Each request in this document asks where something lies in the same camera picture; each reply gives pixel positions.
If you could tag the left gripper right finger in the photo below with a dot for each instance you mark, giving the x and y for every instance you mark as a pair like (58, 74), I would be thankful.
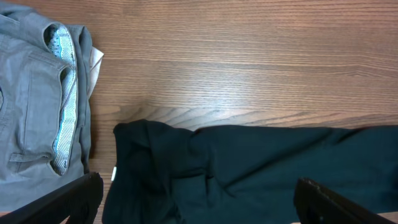
(316, 204)

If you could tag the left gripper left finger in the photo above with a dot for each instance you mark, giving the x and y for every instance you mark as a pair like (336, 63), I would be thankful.
(76, 202)

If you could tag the black t-shirt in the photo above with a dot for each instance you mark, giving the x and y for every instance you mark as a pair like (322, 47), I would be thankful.
(244, 174)

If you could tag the folded grey trousers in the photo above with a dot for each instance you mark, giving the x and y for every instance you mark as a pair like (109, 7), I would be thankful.
(45, 110)

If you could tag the white cloth under trousers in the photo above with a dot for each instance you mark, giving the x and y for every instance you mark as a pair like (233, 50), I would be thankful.
(96, 57)

